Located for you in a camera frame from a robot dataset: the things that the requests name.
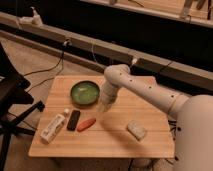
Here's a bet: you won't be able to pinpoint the orange carrot toy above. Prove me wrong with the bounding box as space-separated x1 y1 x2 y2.
77 118 96 132

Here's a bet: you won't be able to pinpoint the green ceramic bowl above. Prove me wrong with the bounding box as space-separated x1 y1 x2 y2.
70 80 100 106

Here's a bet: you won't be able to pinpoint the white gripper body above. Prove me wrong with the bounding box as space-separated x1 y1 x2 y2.
99 94 115 112

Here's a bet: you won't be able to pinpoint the long metal rail beam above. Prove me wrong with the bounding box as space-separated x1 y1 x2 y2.
0 12 213 93

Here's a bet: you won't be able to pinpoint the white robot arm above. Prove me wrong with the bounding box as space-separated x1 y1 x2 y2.
99 64 213 171

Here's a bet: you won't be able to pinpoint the white clamp on rail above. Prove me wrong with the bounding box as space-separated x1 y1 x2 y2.
16 6 43 27

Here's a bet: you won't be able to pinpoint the wooden table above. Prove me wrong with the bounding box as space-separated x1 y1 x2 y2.
27 75 176 159

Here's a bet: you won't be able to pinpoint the black rectangular remote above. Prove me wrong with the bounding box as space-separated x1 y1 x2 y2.
67 110 80 131

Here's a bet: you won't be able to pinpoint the black cable left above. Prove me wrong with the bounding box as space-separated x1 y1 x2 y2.
20 39 72 94

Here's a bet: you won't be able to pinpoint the black floor cables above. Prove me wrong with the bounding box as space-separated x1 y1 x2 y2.
168 119 183 161

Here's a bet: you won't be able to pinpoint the black office chair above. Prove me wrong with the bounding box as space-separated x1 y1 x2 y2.
0 43 45 171

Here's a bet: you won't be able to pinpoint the white tube bottle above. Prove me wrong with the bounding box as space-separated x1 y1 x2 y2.
40 109 70 143

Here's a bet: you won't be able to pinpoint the grey sponge block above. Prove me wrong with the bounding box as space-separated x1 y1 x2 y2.
127 121 146 141

